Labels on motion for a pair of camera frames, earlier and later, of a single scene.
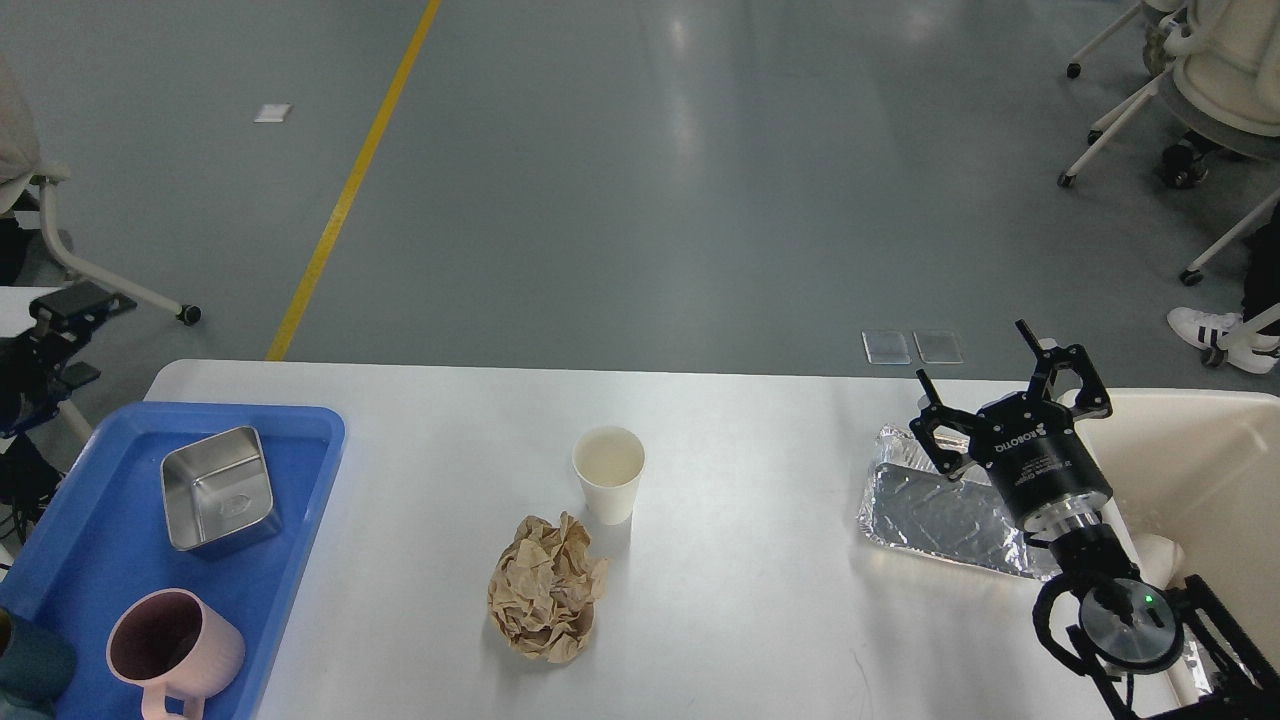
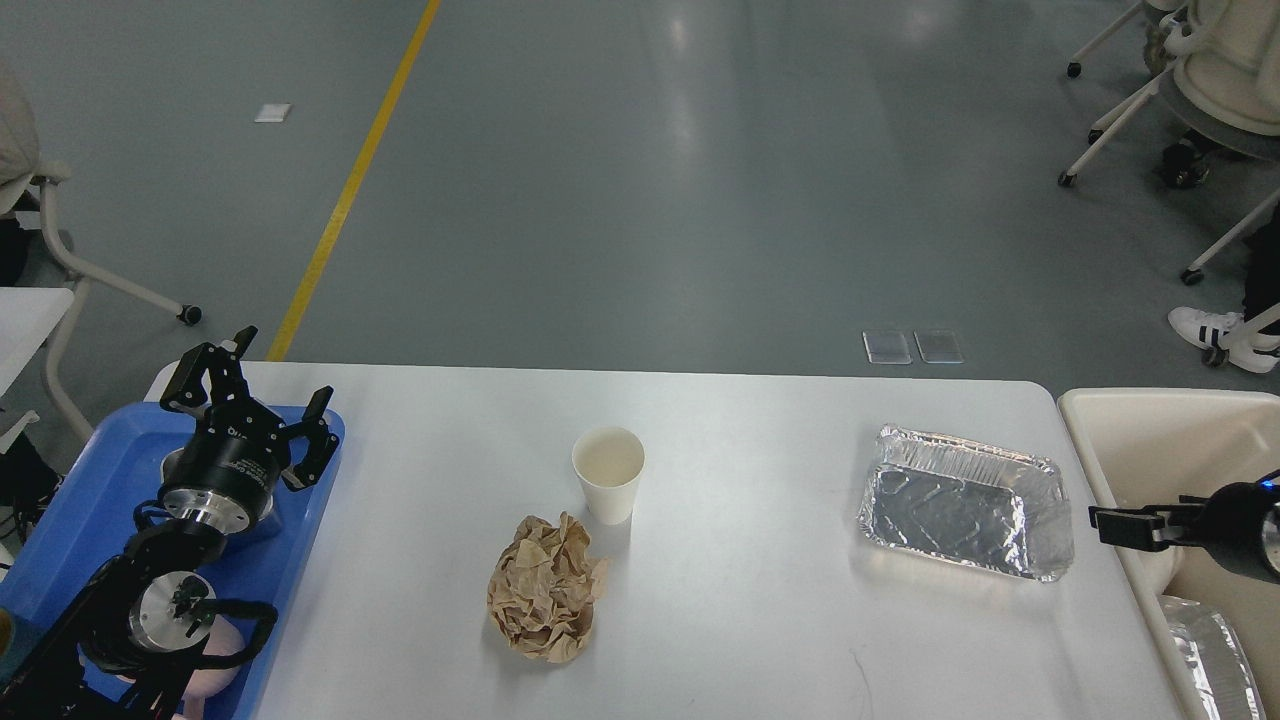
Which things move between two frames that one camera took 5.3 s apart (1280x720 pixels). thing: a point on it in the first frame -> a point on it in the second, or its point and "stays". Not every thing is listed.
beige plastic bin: (1200, 468) stays
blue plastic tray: (106, 539) stays
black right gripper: (1030, 444) -> (1240, 526)
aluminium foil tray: (909, 504) stays
